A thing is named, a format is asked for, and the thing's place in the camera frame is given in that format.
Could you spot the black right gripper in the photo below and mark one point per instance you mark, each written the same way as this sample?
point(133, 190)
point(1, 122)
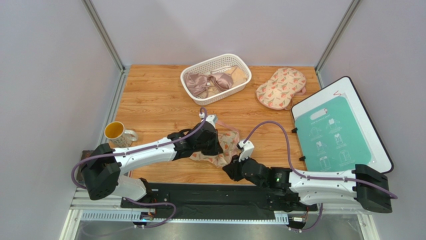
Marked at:
point(235, 168)

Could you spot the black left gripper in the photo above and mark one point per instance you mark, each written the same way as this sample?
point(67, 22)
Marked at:
point(216, 148)

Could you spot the floral mesh laundry bag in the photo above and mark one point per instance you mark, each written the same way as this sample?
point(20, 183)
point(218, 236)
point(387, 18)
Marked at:
point(228, 141)
point(278, 92)

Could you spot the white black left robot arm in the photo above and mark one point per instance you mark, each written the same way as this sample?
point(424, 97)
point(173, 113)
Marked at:
point(104, 171)

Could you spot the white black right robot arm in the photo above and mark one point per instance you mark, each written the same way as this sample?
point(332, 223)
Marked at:
point(362, 185)

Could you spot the pink satin bra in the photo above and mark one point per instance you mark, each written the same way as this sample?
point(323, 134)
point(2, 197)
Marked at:
point(197, 83)

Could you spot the beige bra in basket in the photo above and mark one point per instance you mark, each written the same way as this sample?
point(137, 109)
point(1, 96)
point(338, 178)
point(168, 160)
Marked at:
point(232, 77)

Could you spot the white perforated plastic basket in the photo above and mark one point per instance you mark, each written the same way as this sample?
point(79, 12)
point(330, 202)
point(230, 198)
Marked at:
point(214, 65)

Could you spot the floral mug yellow inside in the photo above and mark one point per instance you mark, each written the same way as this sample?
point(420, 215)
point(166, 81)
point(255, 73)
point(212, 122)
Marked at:
point(119, 135)

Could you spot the white folding board base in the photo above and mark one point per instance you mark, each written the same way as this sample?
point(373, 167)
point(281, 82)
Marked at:
point(344, 87)

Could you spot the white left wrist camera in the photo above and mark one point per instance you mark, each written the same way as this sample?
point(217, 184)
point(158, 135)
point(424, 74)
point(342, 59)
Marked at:
point(212, 119)

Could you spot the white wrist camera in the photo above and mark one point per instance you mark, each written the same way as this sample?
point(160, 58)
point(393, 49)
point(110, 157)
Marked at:
point(212, 119)
point(246, 147)

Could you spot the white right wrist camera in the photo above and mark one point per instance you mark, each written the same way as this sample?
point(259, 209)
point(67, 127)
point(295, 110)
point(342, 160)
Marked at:
point(246, 147)

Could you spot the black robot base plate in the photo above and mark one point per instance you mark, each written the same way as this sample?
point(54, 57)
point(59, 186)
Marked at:
point(215, 200)

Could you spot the white slotted cable duct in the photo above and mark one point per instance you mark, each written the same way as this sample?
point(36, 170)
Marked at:
point(277, 218)

